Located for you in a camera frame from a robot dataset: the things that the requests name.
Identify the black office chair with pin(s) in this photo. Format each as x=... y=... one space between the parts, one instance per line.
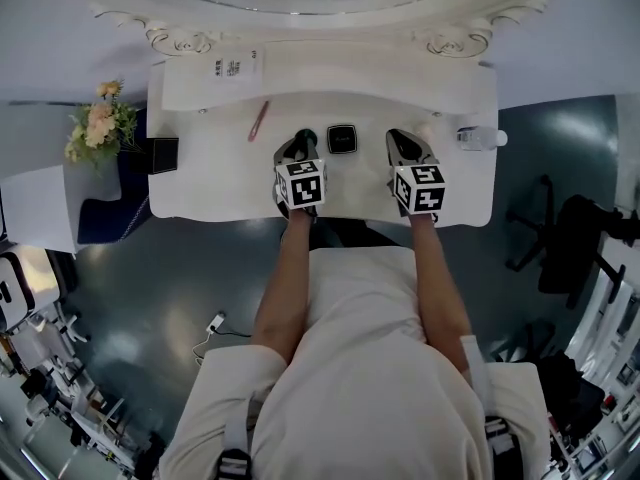
x=565 y=383
x=570 y=248

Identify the person's right forearm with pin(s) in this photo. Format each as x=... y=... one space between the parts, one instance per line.
x=440 y=293

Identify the oval mirror ornate white frame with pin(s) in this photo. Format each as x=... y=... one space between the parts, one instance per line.
x=310 y=23

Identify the black square compact case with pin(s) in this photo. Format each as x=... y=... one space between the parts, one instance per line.
x=342 y=139

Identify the navy blue stool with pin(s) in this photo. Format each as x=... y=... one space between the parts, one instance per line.
x=110 y=218

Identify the white side table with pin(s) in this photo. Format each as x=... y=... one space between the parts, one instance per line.
x=45 y=208

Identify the black square vase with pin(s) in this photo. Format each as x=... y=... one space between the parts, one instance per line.
x=157 y=155

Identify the pink pencil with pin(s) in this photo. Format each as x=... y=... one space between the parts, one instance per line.
x=258 y=121

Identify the yellow pink artificial flowers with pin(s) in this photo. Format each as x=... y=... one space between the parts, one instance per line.
x=100 y=123

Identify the cluttered white workbench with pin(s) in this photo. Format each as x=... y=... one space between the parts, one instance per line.
x=65 y=408

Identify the white paper label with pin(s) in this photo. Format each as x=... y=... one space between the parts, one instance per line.
x=235 y=67

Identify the clear plastic bottle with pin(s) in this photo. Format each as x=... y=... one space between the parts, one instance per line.
x=477 y=138

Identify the white dressing table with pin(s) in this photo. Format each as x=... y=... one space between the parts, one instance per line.
x=360 y=188

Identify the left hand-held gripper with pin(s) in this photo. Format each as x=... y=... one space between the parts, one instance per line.
x=302 y=185

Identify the person's left forearm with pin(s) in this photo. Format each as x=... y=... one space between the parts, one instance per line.
x=285 y=288

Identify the person's cream dress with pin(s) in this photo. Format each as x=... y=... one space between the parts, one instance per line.
x=365 y=393

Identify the white robot head black face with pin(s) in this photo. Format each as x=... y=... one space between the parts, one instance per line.
x=20 y=288

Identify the white power strip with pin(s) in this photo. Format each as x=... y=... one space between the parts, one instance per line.
x=217 y=322

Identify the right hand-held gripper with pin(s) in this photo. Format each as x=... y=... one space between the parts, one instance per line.
x=420 y=190

